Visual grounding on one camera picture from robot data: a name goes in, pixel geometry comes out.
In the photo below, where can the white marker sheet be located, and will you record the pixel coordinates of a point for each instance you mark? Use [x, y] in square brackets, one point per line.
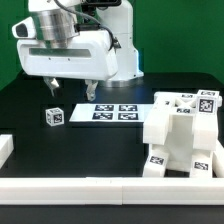
[110, 112]

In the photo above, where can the white front fence bar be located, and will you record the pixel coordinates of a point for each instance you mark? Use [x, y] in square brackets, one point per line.
[111, 191]

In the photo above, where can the white chair seat part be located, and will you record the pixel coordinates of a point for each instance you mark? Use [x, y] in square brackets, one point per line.
[179, 141]

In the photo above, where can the white fence bar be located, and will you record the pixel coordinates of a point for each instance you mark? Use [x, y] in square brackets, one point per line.
[218, 160]
[111, 191]
[6, 147]

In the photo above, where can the white left fence bar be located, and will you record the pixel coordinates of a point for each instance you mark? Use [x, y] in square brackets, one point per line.
[6, 147]

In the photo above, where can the white right fence bar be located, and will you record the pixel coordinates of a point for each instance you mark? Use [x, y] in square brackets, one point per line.
[218, 160]

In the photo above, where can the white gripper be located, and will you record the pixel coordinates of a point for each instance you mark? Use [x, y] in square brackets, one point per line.
[87, 56]

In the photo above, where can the small white tagged nut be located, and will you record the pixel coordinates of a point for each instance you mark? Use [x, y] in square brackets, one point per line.
[54, 116]

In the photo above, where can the small white tagged cube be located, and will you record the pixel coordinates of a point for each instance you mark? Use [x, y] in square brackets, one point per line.
[207, 101]

